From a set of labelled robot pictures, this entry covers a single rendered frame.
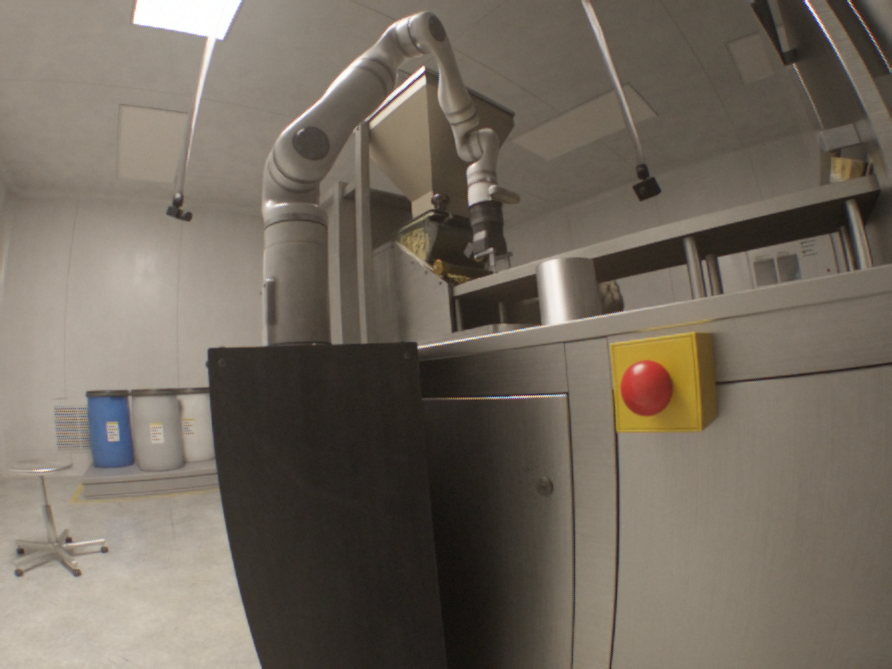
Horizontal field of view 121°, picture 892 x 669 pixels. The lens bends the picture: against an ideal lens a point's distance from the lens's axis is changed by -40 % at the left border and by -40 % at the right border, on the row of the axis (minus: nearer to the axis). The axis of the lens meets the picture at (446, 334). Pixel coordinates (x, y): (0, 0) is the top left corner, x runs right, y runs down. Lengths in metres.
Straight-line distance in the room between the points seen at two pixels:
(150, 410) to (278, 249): 2.89
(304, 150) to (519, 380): 0.41
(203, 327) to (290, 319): 3.92
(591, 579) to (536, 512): 0.10
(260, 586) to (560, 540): 0.33
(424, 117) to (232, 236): 3.80
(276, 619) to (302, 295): 0.39
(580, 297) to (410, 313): 0.59
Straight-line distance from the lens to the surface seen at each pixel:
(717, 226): 0.66
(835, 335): 0.36
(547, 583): 0.52
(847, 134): 0.69
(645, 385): 0.30
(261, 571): 0.49
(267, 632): 0.52
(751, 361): 0.37
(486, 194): 0.96
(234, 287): 4.58
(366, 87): 0.72
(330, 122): 0.64
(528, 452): 0.47
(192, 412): 3.71
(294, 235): 0.56
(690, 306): 0.37
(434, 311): 0.96
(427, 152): 1.12
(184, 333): 4.40
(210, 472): 3.42
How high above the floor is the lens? 0.76
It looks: 6 degrees up
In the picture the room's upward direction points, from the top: 5 degrees counter-clockwise
